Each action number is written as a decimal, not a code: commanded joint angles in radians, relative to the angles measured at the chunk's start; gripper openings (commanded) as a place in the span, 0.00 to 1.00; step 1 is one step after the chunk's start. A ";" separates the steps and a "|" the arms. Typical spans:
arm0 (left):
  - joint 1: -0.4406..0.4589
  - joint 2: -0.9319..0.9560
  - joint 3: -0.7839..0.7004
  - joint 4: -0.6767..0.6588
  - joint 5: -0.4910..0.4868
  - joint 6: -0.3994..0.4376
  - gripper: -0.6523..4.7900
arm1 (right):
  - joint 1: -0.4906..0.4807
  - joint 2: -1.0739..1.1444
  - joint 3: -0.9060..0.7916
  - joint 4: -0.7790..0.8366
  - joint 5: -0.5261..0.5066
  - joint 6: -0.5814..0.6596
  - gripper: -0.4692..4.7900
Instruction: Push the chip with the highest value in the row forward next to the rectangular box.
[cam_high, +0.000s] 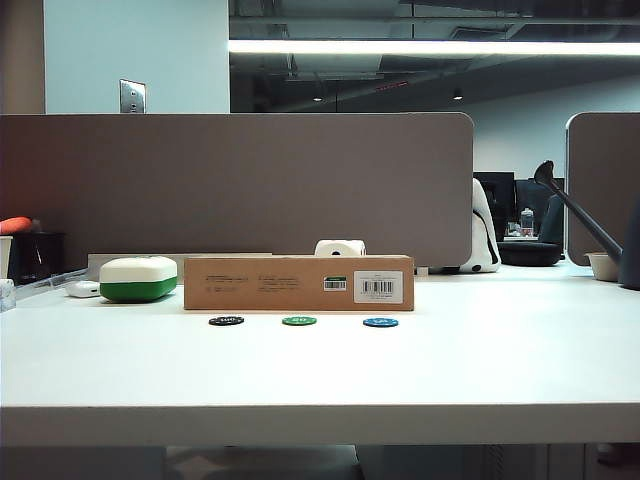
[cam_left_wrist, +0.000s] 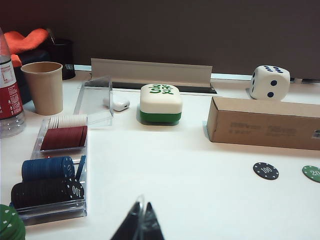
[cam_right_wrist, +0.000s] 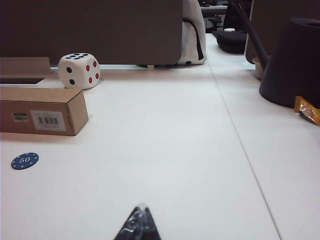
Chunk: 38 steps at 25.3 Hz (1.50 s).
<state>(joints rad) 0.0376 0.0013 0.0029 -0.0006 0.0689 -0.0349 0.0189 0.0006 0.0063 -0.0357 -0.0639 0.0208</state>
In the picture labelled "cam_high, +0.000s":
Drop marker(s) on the clear bottle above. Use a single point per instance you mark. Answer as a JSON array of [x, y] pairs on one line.
[[527, 222]]

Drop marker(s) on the dark office chair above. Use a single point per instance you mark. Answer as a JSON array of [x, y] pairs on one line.
[[550, 215]]

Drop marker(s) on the black poker chip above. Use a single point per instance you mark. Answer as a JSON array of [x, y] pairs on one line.
[[226, 321]]

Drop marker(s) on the black computer monitor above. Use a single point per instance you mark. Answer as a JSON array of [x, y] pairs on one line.
[[500, 190]]

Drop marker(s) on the black jar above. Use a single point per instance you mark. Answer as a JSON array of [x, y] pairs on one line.
[[40, 257]]

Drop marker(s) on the brown cardboard box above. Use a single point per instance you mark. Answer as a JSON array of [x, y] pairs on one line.
[[260, 295]]

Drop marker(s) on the dark grey watering can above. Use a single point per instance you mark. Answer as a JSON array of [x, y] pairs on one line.
[[590, 222]]

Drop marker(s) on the small white adapter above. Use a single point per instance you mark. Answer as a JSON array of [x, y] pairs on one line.
[[82, 289]]

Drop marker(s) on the clear plastic box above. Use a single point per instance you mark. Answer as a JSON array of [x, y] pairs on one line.
[[7, 295]]

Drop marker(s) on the beige paper cup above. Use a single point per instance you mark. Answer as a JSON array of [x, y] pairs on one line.
[[5, 257]]

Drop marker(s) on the ceiling light strip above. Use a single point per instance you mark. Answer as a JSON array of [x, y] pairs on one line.
[[425, 47]]

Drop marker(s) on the blue poker chip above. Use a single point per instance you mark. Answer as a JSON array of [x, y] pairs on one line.
[[380, 322]]

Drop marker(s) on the orange cloth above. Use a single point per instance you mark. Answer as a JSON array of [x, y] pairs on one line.
[[15, 224]]

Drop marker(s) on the beige paper bowl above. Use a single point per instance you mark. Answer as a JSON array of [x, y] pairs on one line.
[[602, 267]]

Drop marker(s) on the green poker chip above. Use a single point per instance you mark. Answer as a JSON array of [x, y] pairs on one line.
[[299, 321]]

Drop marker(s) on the metal wall outlet plate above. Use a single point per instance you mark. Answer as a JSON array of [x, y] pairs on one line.
[[132, 96]]

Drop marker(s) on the wide brown desk divider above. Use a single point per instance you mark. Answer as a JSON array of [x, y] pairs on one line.
[[225, 185]]

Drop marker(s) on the narrow brown desk divider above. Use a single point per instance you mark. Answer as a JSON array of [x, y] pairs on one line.
[[605, 190]]

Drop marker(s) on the black padded pouch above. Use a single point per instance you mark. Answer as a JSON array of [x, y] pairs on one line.
[[530, 252]]

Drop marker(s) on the white green mahjong tile box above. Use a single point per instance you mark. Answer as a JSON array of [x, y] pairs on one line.
[[137, 275]]

